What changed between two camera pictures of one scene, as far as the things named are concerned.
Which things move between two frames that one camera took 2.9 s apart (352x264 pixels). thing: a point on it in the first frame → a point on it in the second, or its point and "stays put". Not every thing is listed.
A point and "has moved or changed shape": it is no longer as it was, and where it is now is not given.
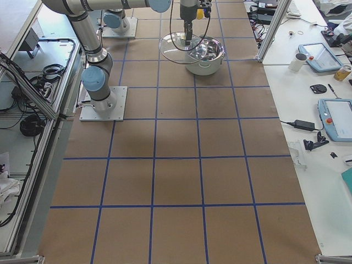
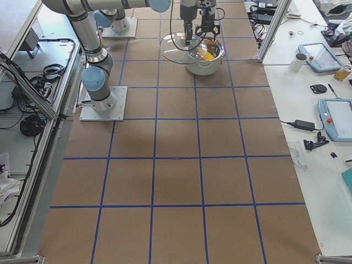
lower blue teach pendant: [336, 115] stays put
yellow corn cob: [200, 14] has moved or changed shape
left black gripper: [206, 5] → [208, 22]
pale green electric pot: [211, 62] stays put
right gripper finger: [188, 26] stays put
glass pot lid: [172, 48] stays put
